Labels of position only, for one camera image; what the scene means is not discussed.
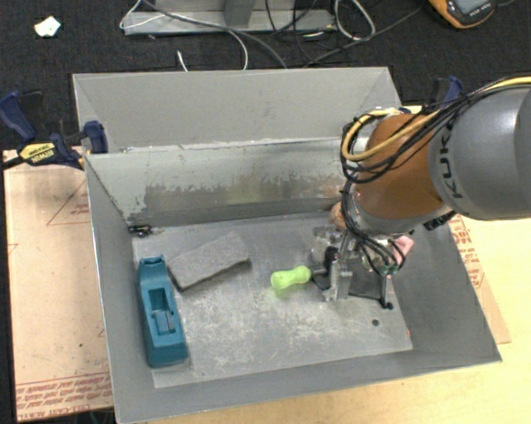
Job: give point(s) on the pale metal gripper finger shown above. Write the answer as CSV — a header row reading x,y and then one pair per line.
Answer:
x,y
325,238
338,285

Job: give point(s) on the tan round object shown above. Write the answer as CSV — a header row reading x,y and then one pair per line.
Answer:
x,y
335,214

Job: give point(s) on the bright green toy bottle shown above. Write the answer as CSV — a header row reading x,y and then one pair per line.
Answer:
x,y
288,279

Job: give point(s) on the pink soft object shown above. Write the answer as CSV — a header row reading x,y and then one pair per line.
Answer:
x,y
405,245

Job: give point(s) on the grey metal bin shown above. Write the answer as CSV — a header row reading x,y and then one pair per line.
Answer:
x,y
264,329

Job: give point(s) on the grey sponge block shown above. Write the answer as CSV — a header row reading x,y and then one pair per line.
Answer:
x,y
207,259

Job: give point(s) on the teal tape dispenser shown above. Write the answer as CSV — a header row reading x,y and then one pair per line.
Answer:
x,y
162,322

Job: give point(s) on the small black object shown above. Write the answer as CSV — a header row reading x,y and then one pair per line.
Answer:
x,y
140,229

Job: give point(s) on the brown cardboard board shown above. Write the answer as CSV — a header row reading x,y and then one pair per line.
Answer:
x,y
53,285

